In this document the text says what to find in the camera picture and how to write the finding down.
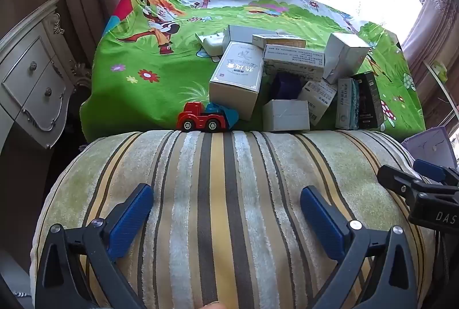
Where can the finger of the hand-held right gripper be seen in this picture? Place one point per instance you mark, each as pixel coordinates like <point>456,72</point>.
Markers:
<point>428,170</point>
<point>394,179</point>

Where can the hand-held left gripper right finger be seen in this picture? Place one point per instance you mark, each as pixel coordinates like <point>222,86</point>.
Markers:
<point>322,223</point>

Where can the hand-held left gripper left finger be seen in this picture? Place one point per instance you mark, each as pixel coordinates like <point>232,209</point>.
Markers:
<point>129,219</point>

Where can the purple storage box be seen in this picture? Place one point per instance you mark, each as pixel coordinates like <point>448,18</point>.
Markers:
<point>430,147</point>

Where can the pile of small cartons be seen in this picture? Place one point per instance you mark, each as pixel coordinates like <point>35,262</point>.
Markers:
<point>283,61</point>

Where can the striped plush cushion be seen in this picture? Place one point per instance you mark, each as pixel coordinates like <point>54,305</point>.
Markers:
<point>229,205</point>

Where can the green packet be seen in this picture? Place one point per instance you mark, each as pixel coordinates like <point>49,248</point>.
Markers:
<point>439,69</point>

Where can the red toy truck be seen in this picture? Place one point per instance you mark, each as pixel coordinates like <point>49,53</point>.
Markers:
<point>195,117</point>

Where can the mauve patterned curtain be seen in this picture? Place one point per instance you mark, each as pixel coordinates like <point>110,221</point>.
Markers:
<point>430,25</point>

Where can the white ornate nightstand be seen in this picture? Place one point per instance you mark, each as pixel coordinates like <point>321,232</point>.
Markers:
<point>32,79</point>

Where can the green cartoon printed blanket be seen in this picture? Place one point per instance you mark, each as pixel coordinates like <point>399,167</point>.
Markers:
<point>143,43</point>

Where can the white plastic holder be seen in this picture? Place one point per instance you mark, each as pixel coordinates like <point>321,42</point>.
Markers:
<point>211,43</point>

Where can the white wall shelf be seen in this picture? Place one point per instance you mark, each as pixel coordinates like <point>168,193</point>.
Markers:
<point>443,90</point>

